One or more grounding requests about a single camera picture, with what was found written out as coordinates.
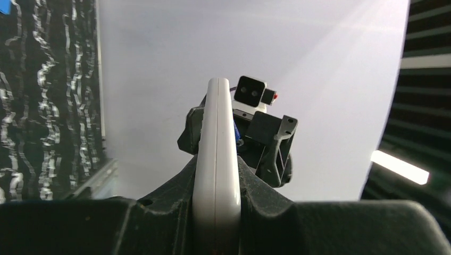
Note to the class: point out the blue flat foam pad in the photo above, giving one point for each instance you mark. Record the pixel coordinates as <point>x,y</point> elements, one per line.
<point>5,7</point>

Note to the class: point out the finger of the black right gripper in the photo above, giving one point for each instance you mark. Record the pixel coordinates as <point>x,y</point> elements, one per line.
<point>276,134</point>
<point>190,137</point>

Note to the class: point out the long white remote control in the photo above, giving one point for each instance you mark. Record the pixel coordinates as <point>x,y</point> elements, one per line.
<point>216,204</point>

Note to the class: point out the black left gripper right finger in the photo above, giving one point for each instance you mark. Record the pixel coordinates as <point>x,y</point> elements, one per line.
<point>273,224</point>

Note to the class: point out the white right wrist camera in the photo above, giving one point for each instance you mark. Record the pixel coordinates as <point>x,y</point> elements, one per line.
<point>252,95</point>

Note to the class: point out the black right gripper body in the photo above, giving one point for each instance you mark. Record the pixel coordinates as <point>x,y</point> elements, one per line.
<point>256,131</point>

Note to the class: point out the blue purple battery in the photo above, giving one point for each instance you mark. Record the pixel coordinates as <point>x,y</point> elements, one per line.
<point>239,141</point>

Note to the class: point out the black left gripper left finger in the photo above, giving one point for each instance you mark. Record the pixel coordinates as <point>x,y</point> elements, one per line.
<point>158,223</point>

